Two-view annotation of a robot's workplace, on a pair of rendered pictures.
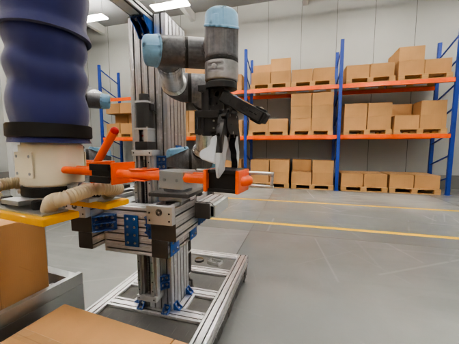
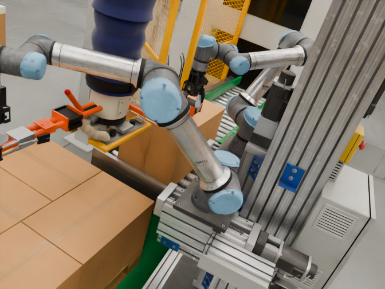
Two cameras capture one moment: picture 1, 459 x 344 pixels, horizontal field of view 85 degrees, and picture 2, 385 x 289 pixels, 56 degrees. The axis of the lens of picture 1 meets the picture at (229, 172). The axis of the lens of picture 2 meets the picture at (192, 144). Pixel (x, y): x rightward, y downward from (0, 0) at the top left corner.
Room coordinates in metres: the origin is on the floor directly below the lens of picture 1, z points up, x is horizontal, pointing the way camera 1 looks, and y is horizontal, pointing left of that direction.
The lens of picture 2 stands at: (1.18, -0.89, 1.95)
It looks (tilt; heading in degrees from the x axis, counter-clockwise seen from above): 30 degrees down; 89
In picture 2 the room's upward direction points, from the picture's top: 17 degrees clockwise
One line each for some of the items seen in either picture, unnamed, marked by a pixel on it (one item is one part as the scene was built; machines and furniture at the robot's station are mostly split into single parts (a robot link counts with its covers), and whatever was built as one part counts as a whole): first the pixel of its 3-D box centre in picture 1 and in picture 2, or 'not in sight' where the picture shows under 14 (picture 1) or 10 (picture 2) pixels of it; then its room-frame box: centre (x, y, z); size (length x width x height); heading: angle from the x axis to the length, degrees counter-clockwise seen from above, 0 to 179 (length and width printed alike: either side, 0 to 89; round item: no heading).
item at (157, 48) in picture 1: (171, 74); (104, 65); (0.86, 0.19, 1.51); 0.49 x 0.11 x 0.12; 9
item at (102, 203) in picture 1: (82, 195); (122, 129); (0.88, 0.53, 1.10); 0.34 x 0.10 x 0.05; 68
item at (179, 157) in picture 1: (178, 159); (221, 170); (1.33, 0.27, 1.20); 0.13 x 0.12 x 0.14; 99
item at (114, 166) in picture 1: (113, 172); (67, 117); (0.70, 0.33, 1.20); 0.10 x 0.08 x 0.06; 158
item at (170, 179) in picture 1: (177, 178); (20, 137); (0.63, 0.13, 1.19); 0.07 x 0.07 x 0.04; 68
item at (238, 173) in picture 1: (226, 179); not in sight; (0.57, 0.01, 1.19); 0.08 x 0.07 x 0.05; 68
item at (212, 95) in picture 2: not in sight; (207, 94); (1.24, 2.44, 0.60); 1.60 x 0.11 x 0.09; 69
